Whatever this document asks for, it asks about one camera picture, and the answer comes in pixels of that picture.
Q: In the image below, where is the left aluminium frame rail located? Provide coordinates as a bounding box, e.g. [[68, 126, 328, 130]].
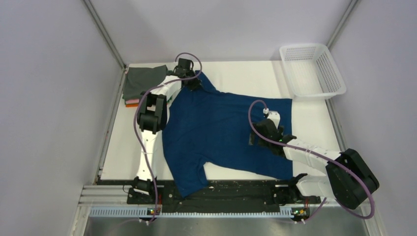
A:
[[69, 0, 126, 236]]

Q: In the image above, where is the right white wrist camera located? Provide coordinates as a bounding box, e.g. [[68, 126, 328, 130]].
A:
[[263, 108, 281, 128]]

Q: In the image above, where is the right aluminium frame rail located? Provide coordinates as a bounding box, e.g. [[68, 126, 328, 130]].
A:
[[326, 0, 387, 236]]

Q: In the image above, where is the grey slotted cable duct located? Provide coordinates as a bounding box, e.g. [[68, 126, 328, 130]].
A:
[[89, 206, 294, 218]]

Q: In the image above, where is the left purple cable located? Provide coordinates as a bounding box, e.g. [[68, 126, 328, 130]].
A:
[[133, 52, 203, 225]]

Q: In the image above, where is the blue t shirt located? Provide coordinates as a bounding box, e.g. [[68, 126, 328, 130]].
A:
[[162, 73, 293, 197]]

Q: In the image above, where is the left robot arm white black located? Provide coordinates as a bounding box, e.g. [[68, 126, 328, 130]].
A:
[[123, 58, 201, 203]]

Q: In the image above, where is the grey folded t shirt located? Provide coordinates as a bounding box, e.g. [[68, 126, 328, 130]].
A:
[[123, 65, 168, 101]]

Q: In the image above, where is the aluminium frame rail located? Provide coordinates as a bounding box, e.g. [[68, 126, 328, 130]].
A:
[[69, 0, 126, 236], [326, 0, 387, 236]]

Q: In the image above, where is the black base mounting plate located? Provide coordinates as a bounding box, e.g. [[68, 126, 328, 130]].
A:
[[127, 180, 321, 213]]

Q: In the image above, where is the white plastic basket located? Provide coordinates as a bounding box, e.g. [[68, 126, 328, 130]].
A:
[[279, 43, 347, 101]]

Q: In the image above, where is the purple cable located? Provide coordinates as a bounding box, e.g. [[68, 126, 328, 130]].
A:
[[247, 99, 376, 220], [133, 52, 203, 225]]

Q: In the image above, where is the pink folded t shirt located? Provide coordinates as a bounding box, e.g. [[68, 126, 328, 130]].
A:
[[125, 99, 140, 104]]

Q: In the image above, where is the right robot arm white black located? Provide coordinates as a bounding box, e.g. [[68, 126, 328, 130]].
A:
[[249, 118, 380, 216]]

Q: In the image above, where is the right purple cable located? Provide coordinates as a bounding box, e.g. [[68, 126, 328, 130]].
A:
[[247, 99, 376, 220]]

